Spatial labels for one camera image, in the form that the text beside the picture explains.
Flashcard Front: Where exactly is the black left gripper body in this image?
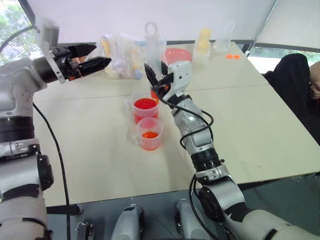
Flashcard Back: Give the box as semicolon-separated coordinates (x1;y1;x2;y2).
50;46;84;81

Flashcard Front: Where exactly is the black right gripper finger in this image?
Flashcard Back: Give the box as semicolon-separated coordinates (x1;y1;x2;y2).
148;68;160;88
143;62;156;85

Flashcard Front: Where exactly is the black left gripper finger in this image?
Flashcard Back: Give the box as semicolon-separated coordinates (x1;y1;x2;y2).
77;56;112;77
68;43;97;60

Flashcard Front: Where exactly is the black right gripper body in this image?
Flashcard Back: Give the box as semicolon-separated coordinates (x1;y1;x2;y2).
154;72;175;97

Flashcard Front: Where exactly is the large clear measuring cup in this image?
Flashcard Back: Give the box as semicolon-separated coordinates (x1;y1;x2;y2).
123;91;161;125

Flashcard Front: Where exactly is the small clear measuring cup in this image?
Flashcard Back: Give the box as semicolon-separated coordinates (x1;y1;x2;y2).
131;116;162;152

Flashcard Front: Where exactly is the clear plastic bag with items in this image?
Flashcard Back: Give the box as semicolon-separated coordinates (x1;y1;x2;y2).
95;33;149;81

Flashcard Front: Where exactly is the pink plastic bowl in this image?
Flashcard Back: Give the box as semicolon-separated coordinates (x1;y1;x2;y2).
160;47;193;67

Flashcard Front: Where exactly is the clear bottle with yellow contents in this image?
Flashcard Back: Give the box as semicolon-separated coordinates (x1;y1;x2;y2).
192;27;213;67

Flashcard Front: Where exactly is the tall clear plastic beaker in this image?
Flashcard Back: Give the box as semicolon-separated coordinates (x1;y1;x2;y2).
212;20;236;54

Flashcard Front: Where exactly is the person in black clothes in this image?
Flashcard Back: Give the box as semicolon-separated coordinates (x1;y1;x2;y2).
263;53;320;146

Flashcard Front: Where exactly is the grey rounded robot leg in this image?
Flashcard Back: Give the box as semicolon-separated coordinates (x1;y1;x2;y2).
173;198;214;240
110;203;146;240

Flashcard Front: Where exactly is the black table clamp bar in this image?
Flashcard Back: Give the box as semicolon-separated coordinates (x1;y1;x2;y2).
46;203;85;217

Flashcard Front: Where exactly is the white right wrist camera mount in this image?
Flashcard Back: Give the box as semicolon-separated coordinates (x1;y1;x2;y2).
160;60;194;97

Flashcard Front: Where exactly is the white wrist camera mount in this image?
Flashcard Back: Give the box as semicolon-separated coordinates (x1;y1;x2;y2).
160;60;194;97
34;17;69;84

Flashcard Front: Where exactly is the clear bottle with ring cap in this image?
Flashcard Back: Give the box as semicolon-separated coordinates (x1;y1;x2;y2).
144;21;168;69

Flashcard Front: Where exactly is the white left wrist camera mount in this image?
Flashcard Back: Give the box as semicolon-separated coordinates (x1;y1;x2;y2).
34;17;69;84

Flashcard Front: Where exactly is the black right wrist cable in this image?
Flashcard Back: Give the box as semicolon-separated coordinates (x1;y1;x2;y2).
151;81;215;149

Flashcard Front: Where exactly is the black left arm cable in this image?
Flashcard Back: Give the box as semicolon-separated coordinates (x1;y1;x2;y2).
32;101;73;240

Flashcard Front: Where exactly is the black right shoulder cable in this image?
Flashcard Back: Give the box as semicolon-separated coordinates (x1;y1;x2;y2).
188;173;221;240

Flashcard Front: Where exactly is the metal latch bracket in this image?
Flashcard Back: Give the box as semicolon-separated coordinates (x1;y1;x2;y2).
74;220;96;240

